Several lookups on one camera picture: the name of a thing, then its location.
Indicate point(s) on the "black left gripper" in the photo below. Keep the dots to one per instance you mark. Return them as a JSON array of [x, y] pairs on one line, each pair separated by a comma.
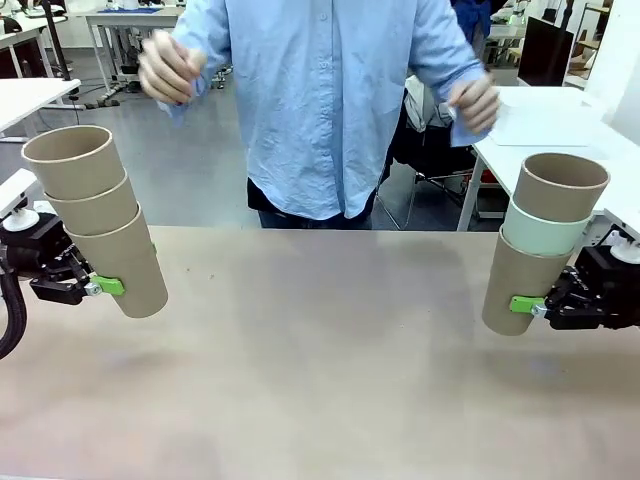
[[40, 240]]

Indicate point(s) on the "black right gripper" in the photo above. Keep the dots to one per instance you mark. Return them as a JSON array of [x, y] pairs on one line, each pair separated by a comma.
[[620, 290]]

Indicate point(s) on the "brown paper cup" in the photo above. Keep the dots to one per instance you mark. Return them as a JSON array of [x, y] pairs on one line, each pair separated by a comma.
[[555, 197], [125, 265], [520, 280], [75, 170], [95, 212]]

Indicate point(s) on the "pale green cup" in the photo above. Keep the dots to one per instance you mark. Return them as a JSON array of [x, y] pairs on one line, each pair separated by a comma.
[[542, 230]]

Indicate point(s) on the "person's right forearm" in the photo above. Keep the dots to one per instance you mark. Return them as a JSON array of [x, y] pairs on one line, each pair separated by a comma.
[[210, 35]]

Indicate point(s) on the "person's left forearm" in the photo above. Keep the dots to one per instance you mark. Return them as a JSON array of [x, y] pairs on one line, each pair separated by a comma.
[[460, 65]]

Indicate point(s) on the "person's left hand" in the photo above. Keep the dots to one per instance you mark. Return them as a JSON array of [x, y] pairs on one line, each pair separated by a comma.
[[477, 105]]

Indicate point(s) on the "person's right hand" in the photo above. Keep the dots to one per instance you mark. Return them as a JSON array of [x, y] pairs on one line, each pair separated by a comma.
[[165, 70]]

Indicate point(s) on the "white table with rounded corner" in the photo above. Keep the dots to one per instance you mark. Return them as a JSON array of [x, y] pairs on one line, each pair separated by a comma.
[[550, 150]]

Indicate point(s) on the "white side table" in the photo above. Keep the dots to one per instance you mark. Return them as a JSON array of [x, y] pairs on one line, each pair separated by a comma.
[[30, 97]]

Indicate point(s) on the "black chair with clothes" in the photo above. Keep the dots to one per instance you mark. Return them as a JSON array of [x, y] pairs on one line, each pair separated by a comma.
[[430, 150]]

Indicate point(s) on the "black stand pole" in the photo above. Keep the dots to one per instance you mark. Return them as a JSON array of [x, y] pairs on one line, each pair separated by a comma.
[[56, 40]]

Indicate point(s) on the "brown cardboard box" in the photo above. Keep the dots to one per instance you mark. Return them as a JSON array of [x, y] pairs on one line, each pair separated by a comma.
[[582, 57]]

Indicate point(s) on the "white background desk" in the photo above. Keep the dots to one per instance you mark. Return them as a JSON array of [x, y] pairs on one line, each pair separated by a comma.
[[20, 35]]

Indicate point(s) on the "black monitor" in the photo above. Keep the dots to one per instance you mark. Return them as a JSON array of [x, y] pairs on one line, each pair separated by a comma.
[[545, 52]]

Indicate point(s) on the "dark blue garment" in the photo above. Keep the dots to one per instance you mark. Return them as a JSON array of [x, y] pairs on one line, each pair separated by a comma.
[[475, 15]]

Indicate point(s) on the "person in light blue shirt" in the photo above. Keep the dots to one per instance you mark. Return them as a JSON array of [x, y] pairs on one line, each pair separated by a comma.
[[320, 100]]

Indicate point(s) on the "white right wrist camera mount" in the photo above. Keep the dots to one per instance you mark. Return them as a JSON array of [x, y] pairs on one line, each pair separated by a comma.
[[622, 225]]

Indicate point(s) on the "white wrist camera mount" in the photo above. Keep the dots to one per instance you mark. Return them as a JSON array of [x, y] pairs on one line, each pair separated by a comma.
[[622, 225], [15, 192]]

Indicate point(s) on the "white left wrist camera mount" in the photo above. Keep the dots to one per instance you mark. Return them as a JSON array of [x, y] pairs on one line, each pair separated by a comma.
[[15, 192]]

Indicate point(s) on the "grey frame workbench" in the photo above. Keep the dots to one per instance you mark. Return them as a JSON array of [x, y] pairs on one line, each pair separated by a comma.
[[125, 20]]

